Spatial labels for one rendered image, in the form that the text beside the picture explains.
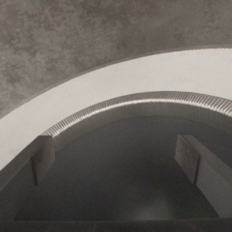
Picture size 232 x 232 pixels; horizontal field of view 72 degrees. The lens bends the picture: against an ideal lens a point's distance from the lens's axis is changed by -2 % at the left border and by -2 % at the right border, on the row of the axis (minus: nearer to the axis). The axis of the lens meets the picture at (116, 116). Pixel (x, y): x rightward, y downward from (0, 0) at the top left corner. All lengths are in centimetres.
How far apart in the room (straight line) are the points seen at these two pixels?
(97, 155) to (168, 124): 23
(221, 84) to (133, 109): 21
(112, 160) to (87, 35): 63
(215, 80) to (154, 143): 24
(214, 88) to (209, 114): 7
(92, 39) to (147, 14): 29
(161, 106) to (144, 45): 54
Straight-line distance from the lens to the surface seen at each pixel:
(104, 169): 59
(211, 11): 94
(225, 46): 66
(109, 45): 91
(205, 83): 46
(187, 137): 17
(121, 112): 44
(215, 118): 39
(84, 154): 50
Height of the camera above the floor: 87
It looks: 50 degrees down
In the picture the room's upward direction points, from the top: 171 degrees counter-clockwise
